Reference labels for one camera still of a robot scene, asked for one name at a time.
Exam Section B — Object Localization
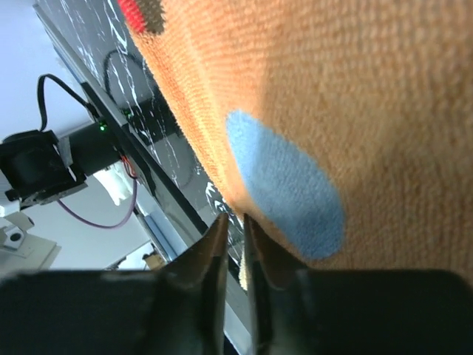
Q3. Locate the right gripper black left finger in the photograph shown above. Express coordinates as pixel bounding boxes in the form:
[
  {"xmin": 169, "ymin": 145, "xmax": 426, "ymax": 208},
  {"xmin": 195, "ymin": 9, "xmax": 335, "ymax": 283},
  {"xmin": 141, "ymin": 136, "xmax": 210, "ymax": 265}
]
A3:
[{"xmin": 1, "ymin": 214, "xmax": 228, "ymax": 354}]

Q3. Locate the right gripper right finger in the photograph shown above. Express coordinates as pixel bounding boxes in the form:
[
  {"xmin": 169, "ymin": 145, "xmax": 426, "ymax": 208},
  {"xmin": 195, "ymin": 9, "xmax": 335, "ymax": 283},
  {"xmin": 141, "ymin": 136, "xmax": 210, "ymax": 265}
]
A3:
[{"xmin": 244, "ymin": 217, "xmax": 472, "ymax": 354}]

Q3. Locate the orange blue patterned towel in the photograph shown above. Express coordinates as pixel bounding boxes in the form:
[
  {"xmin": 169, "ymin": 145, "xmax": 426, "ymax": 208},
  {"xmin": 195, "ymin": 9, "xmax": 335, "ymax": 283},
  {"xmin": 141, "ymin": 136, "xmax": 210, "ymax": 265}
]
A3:
[{"xmin": 118, "ymin": 1, "xmax": 472, "ymax": 279}]

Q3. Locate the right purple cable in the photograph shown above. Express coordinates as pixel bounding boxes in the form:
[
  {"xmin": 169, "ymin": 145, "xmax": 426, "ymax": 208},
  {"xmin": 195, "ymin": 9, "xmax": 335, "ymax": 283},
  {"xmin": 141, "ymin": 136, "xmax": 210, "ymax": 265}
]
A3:
[{"xmin": 55, "ymin": 177, "xmax": 140, "ymax": 229}]

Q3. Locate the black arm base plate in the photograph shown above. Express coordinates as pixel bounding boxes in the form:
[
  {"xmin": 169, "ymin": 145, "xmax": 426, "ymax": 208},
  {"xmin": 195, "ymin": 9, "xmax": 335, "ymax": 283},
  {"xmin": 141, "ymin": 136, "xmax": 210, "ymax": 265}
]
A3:
[{"xmin": 81, "ymin": 82, "xmax": 208, "ymax": 243}]

